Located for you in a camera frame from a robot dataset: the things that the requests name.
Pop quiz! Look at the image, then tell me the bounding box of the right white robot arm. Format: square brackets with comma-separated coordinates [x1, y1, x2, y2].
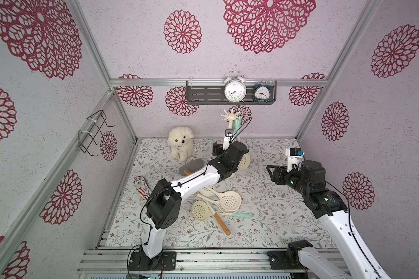
[266, 160, 389, 279]

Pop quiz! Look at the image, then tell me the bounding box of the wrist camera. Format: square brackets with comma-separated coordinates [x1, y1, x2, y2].
[285, 148, 304, 172]
[222, 129, 233, 150]

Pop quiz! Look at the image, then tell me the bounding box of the cream skimmer brown handle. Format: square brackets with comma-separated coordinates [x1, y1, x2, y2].
[195, 189, 242, 213]

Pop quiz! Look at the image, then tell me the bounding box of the black wire wall rack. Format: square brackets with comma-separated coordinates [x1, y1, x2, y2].
[78, 109, 114, 157]

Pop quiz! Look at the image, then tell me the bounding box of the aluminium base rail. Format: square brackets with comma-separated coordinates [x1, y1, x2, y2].
[75, 248, 322, 279]

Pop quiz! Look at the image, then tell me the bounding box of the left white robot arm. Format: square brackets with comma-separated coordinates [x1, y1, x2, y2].
[140, 141, 249, 259]

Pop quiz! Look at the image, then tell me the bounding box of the white plush dog toy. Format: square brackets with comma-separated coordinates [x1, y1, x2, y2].
[168, 127, 194, 163]

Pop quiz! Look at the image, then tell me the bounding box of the grey wall shelf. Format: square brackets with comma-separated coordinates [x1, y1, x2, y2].
[186, 81, 277, 105]

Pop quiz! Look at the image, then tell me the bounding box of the cream utensil rack stand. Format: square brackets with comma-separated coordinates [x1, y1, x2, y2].
[221, 109, 240, 129]

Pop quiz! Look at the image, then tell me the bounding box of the cream skimmer orange handle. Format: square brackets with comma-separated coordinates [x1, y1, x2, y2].
[180, 166, 220, 199]

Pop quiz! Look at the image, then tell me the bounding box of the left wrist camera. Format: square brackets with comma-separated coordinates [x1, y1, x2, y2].
[222, 129, 233, 150]

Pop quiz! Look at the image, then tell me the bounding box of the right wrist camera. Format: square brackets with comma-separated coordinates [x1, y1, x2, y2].
[285, 148, 304, 172]

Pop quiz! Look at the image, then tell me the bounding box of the white alarm clock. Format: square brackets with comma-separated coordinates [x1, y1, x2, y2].
[223, 71, 247, 102]

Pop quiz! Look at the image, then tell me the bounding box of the cream skimmer wooden handle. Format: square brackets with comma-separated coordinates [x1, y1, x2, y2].
[192, 201, 231, 236]

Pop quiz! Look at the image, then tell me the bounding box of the flag print rolled pouch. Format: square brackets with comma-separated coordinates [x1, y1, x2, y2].
[134, 176, 151, 200]

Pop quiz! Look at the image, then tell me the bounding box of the teal alarm clock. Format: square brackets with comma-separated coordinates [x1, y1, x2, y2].
[253, 82, 272, 102]

